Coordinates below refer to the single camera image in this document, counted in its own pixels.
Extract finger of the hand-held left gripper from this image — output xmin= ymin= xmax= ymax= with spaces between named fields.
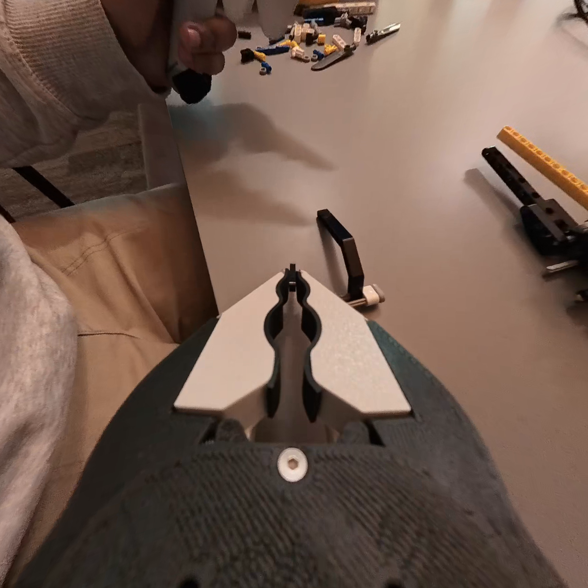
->
xmin=257 ymin=0 xmax=297 ymax=43
xmin=220 ymin=0 xmax=256 ymax=25

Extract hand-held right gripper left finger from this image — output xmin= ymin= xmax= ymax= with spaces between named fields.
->
xmin=174 ymin=270 xmax=295 ymax=441

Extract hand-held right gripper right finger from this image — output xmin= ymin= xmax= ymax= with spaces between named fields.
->
xmin=294 ymin=270 xmax=412 ymax=437

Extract black lego frame piece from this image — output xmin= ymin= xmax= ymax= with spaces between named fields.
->
xmin=316 ymin=209 xmax=386 ymax=309

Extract person's left forearm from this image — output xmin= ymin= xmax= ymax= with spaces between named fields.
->
xmin=0 ymin=0 xmax=171 ymax=168

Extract pile of loose lego pieces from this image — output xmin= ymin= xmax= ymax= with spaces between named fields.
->
xmin=239 ymin=0 xmax=401 ymax=76

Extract lego vehicle assembly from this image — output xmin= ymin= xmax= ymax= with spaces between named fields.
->
xmin=481 ymin=125 xmax=588 ymax=304

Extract person's left hand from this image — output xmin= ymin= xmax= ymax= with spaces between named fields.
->
xmin=103 ymin=0 xmax=239 ymax=92

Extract person's beige pants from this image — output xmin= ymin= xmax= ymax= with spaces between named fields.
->
xmin=14 ymin=184 xmax=219 ymax=588

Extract dark metal bar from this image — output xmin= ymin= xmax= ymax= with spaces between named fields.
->
xmin=0 ymin=165 xmax=75 ymax=223

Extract person's grey sweatshirt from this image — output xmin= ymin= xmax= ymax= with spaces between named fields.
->
xmin=0 ymin=216 xmax=79 ymax=584

